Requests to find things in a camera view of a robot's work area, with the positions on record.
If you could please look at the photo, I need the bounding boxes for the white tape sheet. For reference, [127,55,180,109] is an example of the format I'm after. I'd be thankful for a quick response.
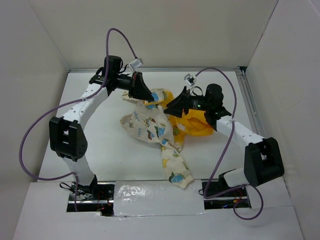
[113,180,205,217]

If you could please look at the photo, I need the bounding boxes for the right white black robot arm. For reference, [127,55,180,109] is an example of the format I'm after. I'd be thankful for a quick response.
[164,83,285,196]

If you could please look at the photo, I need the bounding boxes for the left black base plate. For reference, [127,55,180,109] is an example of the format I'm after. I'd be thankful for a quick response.
[59,182,116,217]

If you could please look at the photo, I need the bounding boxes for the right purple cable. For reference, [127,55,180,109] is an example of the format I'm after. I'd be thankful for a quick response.
[194,67,265,221]

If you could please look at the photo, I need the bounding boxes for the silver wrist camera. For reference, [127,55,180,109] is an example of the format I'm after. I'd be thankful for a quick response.
[184,73,197,95]
[128,58,144,74]

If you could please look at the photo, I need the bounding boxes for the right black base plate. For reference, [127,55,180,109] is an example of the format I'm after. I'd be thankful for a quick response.
[203,179,251,210]

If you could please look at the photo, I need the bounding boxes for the dinosaur print yellow-lined jacket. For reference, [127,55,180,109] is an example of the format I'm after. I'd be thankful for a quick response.
[120,88,214,190]

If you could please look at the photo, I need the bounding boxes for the aluminium frame rail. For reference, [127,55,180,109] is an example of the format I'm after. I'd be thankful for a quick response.
[67,65,280,177]

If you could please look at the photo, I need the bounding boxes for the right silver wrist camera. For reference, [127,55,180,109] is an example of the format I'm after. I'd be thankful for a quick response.
[184,73,197,95]

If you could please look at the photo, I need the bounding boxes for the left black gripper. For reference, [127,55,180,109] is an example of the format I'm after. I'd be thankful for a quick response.
[114,71,154,101]

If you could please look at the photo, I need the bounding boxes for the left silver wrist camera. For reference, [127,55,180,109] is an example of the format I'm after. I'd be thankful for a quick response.
[128,58,144,74]

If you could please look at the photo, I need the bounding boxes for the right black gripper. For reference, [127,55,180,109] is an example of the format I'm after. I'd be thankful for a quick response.
[164,86,212,118]

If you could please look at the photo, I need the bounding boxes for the purple cable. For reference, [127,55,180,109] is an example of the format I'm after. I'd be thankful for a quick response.
[194,67,265,221]
[19,27,137,212]

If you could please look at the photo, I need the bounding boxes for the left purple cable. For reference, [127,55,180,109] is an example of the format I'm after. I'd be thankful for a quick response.
[19,27,137,212]

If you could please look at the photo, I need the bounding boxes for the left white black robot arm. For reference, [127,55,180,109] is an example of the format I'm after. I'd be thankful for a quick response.
[49,55,154,200]

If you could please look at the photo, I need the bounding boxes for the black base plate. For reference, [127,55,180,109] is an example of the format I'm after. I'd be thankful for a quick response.
[59,182,116,217]
[203,179,251,210]

